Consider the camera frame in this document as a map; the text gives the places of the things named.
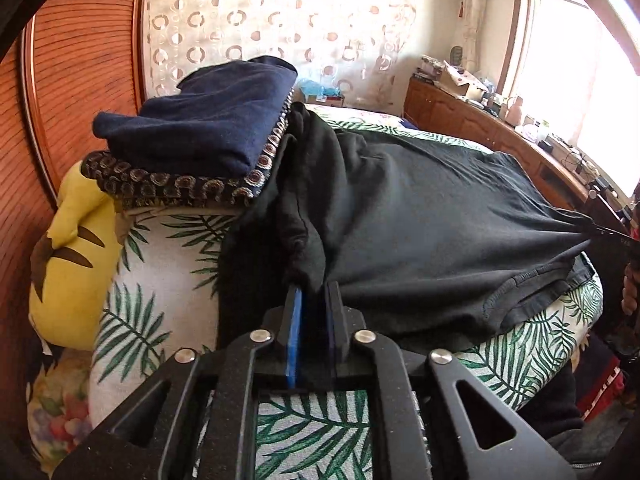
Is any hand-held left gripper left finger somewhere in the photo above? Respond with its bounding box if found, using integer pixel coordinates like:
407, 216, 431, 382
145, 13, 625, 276
52, 282, 321, 480

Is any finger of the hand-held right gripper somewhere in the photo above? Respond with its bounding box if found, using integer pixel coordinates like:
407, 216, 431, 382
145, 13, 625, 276
582, 221, 636, 242

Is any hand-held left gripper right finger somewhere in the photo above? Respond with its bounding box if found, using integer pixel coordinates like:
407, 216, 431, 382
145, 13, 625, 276
322, 280, 576, 480

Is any black printed t-shirt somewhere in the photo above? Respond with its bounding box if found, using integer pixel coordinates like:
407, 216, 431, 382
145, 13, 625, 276
217, 102, 608, 356

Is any person's right hand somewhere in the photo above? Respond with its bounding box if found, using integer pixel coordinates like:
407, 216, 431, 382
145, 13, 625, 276
621, 260, 640, 317

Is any red striped cloth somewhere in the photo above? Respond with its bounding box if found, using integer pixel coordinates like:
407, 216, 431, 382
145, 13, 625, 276
582, 350, 627, 418

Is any window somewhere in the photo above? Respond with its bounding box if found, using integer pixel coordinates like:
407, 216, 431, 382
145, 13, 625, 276
500, 0, 640, 201

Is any leaf-print blanket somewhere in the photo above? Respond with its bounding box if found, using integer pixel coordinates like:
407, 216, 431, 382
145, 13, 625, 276
90, 110, 606, 480

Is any wooden cabinet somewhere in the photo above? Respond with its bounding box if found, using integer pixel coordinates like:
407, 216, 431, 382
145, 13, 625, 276
402, 77, 631, 233

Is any dark circle-patterned garment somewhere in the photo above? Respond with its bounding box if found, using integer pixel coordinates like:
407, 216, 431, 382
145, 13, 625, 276
81, 100, 296, 211

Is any cardboard box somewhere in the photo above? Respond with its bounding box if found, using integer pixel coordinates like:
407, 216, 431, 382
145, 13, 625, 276
440, 60, 488, 103

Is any navy folded garment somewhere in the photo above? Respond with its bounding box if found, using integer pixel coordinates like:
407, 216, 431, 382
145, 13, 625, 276
92, 55, 299, 178

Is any yellow plush toy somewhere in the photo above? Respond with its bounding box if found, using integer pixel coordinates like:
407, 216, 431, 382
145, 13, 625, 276
28, 162, 123, 351

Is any blue plastic bag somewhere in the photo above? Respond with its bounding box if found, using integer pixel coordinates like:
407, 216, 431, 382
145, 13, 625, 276
298, 78, 346, 106

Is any tied-back window curtain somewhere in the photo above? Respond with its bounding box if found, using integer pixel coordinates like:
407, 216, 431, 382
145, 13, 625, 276
452, 0, 490, 63

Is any circle-patterned sheer curtain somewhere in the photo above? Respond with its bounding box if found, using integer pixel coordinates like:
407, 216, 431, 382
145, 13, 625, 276
142, 0, 421, 116

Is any wooden slatted wardrobe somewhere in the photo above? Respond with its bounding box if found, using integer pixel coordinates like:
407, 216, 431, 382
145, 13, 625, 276
0, 0, 151, 461

